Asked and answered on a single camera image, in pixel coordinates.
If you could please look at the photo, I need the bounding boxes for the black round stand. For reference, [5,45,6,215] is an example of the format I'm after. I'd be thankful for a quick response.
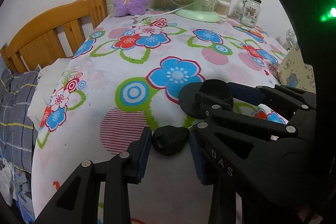
[178,79,234,119]

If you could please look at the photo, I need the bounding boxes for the yellow cartoon storage box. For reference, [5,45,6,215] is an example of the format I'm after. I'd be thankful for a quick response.
[277,46,316,93]

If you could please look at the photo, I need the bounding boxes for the orange handled scissors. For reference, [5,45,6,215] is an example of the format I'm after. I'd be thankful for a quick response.
[232,26,264,42]

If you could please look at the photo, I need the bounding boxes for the cotton swab container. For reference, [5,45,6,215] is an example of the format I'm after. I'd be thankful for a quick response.
[215,0,231,17]

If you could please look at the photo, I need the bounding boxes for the floral tablecloth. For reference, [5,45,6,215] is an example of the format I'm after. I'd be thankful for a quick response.
[28,11,286,214]

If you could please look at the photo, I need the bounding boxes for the glass mason jar mug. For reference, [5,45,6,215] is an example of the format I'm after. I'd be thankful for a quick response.
[235,0,261,28]

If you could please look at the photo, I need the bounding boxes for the small black round object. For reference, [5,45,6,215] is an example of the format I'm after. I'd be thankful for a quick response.
[152,125,190,156]

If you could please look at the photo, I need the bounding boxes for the blue plaid bedding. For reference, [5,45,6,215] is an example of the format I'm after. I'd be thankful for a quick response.
[1,68,38,223]

